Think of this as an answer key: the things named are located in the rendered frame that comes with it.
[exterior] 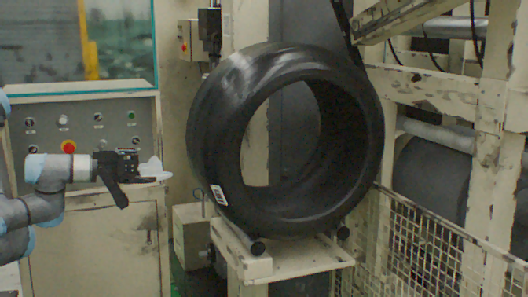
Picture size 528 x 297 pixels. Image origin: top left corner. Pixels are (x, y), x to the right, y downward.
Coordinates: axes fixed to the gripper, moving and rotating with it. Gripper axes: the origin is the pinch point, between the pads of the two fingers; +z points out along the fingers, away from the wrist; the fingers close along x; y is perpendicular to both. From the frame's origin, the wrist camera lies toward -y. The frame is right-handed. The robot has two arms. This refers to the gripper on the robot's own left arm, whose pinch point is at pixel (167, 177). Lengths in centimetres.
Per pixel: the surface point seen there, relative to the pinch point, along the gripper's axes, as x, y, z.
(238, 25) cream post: 27, 43, 25
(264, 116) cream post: 26.9, 13.6, 38.0
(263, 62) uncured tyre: -8.9, 34.0, 21.0
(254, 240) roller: -8.2, -16.3, 24.6
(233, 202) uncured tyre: -11.6, -3.5, 15.9
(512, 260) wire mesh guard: -55, -3, 70
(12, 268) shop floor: 190, -119, -52
